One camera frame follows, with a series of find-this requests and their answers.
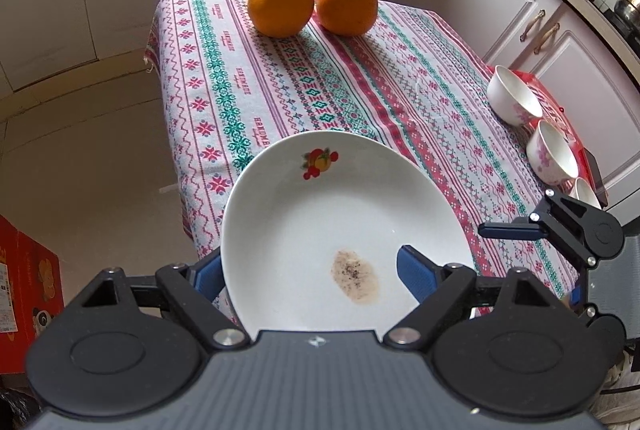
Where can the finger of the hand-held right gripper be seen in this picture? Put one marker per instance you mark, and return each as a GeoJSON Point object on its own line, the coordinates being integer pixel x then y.
{"type": "Point", "coordinates": [586, 311]}
{"type": "Point", "coordinates": [520, 232]}

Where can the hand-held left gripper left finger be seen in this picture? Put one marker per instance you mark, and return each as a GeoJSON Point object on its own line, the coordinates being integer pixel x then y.
{"type": "Point", "coordinates": [206, 277]}

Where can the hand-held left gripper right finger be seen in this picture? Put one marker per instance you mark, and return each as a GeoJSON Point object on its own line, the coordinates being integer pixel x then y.
{"type": "Point", "coordinates": [417, 272]}

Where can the white bowl with pink flowers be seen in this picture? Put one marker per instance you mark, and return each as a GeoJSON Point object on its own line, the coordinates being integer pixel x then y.
{"type": "Point", "coordinates": [547, 150]}
{"type": "Point", "coordinates": [507, 92]}
{"type": "Point", "coordinates": [585, 195]}

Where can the stained white plate fruit print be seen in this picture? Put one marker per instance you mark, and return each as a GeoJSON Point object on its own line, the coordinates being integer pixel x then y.
{"type": "Point", "coordinates": [325, 220]}

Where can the red gift box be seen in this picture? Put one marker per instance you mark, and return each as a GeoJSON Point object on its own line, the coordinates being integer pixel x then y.
{"type": "Point", "coordinates": [560, 110]}

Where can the red cardboard box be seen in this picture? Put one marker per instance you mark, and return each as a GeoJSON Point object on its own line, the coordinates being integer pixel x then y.
{"type": "Point", "coordinates": [25, 290]}

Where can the patterned red green tablecloth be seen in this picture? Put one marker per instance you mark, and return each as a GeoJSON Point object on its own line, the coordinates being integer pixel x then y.
{"type": "Point", "coordinates": [300, 85]}

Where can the black trash bag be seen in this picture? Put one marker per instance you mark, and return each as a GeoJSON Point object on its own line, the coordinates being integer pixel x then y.
{"type": "Point", "coordinates": [15, 410]}

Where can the steel cooking pot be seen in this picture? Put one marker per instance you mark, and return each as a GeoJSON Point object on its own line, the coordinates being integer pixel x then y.
{"type": "Point", "coordinates": [631, 2]}

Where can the orange without leaf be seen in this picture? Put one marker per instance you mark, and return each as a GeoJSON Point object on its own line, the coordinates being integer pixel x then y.
{"type": "Point", "coordinates": [347, 5]}

